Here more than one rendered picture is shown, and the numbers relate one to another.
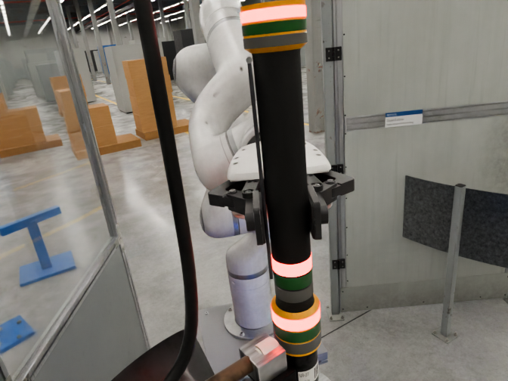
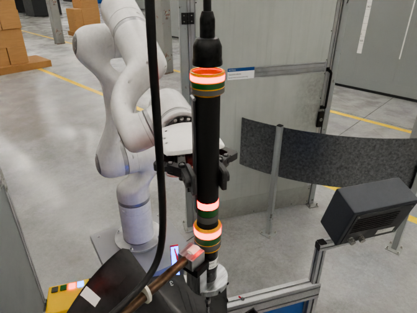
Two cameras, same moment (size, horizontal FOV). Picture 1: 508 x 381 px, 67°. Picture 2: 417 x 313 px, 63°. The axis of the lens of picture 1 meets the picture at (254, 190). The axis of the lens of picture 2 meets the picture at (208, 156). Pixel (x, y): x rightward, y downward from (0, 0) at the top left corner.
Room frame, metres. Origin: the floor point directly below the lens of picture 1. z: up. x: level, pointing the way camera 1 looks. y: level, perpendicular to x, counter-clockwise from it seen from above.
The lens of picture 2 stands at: (-0.12, 0.10, 1.90)
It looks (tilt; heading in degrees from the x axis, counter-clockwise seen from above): 28 degrees down; 342
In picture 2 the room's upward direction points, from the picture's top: straight up
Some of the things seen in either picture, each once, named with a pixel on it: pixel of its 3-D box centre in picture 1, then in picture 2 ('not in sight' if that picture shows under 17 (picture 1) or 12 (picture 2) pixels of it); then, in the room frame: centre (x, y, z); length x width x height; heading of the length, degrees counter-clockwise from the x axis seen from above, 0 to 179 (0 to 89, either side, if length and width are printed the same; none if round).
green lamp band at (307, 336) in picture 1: (296, 320); (207, 233); (0.28, -0.03, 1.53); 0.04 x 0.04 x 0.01
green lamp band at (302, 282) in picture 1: (292, 272); (207, 208); (0.28, -0.03, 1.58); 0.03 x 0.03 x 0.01
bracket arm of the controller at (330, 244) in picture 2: not in sight; (345, 239); (0.62, -0.67, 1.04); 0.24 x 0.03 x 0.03; 88
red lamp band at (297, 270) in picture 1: (292, 259); (207, 200); (0.28, -0.03, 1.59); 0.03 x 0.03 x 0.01
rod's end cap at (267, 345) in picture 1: (267, 351); (193, 253); (0.26, 0.00, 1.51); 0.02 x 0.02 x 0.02; 33
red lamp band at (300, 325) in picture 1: (295, 308); (207, 227); (0.28, -0.03, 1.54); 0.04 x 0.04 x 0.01
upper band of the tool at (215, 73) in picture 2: (274, 27); (207, 82); (0.28, -0.03, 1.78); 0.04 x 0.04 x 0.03
